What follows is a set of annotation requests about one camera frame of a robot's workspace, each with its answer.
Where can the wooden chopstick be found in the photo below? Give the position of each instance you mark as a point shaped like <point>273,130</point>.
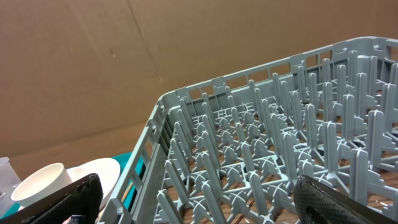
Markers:
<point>127,191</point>

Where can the white pink-rimmed plate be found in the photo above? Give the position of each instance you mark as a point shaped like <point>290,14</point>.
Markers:
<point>108,170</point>

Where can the clear plastic waste bin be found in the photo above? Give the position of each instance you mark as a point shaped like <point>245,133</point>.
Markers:
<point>9,180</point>

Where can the white paper cup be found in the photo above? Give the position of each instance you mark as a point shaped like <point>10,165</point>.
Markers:
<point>40,184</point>

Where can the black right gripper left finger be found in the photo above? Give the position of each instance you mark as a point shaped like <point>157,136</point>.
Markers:
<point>78,202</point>

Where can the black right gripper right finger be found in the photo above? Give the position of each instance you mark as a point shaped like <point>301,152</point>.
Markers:
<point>316,203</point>

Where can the grey plastic dish rack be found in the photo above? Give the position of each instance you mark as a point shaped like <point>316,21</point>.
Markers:
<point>233,146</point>

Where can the teal plastic tray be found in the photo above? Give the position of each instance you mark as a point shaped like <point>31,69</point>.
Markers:
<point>122,159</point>

